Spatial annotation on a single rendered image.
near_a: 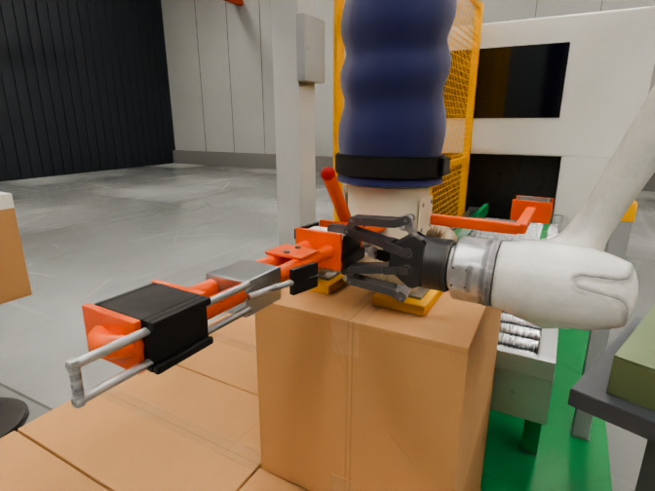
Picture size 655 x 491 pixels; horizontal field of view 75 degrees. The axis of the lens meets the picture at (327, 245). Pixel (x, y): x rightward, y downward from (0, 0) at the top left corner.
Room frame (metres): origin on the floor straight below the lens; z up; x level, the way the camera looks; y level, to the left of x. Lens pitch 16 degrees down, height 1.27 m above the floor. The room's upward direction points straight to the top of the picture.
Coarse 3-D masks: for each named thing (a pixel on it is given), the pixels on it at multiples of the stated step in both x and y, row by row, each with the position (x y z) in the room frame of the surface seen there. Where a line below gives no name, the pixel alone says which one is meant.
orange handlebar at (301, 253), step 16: (528, 208) 0.97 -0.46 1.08; (432, 224) 0.88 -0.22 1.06; (448, 224) 0.86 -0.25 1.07; (464, 224) 0.85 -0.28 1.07; (480, 224) 0.83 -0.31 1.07; (496, 224) 0.82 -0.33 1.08; (512, 224) 0.81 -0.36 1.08; (528, 224) 0.84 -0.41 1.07; (272, 256) 0.57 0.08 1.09; (288, 256) 0.56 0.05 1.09; (304, 256) 0.56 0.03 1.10; (320, 256) 0.59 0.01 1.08; (288, 272) 0.52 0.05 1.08; (208, 288) 0.46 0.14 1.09; (224, 304) 0.42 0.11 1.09; (208, 320) 0.40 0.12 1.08; (96, 336) 0.33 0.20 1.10; (112, 336) 0.33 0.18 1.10; (128, 352) 0.32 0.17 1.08
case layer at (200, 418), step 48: (240, 336) 1.36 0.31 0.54; (144, 384) 1.07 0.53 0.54; (192, 384) 1.07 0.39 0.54; (240, 384) 1.07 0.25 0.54; (48, 432) 0.88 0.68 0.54; (96, 432) 0.88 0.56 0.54; (144, 432) 0.88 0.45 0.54; (192, 432) 0.88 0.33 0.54; (240, 432) 0.88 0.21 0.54; (480, 432) 0.93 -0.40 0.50; (0, 480) 0.73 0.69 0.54; (48, 480) 0.73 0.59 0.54; (96, 480) 0.73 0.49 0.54; (144, 480) 0.73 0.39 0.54; (192, 480) 0.73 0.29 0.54; (240, 480) 0.73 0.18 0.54; (288, 480) 0.74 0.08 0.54; (480, 480) 1.06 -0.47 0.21
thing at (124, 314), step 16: (144, 288) 0.40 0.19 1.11; (160, 288) 0.40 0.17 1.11; (176, 288) 0.40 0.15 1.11; (192, 288) 0.40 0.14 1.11; (96, 304) 0.36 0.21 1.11; (112, 304) 0.36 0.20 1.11; (128, 304) 0.36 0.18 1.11; (144, 304) 0.36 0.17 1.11; (160, 304) 0.36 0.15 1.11; (176, 304) 0.37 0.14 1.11; (96, 320) 0.35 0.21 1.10; (112, 320) 0.34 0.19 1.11; (128, 320) 0.33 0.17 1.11; (144, 352) 0.33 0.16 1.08
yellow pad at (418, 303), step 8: (424, 288) 0.75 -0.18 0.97; (376, 296) 0.72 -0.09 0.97; (384, 296) 0.72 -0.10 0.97; (408, 296) 0.72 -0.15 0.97; (416, 296) 0.71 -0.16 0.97; (424, 296) 0.72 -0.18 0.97; (432, 296) 0.73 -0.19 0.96; (376, 304) 0.72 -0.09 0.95; (384, 304) 0.71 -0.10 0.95; (392, 304) 0.71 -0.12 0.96; (400, 304) 0.70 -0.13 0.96; (408, 304) 0.69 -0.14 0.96; (416, 304) 0.69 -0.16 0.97; (424, 304) 0.69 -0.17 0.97; (432, 304) 0.72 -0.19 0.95; (408, 312) 0.69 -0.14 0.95; (416, 312) 0.68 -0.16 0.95; (424, 312) 0.68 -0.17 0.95
